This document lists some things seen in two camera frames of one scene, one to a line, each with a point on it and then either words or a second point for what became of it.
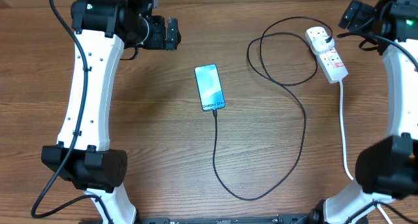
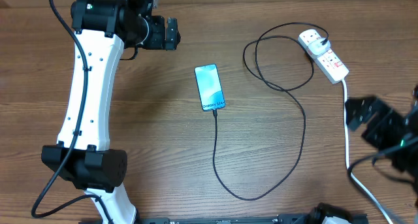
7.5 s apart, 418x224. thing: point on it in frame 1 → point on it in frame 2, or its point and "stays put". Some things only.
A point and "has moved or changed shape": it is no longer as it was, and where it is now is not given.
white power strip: x=331 y=66 has moved or changed shape
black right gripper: x=353 y=17 → x=379 y=120
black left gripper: x=159 y=40 stays put
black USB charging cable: x=277 y=83 → x=282 y=90
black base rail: x=287 y=219 stays put
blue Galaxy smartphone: x=210 y=86 stays put
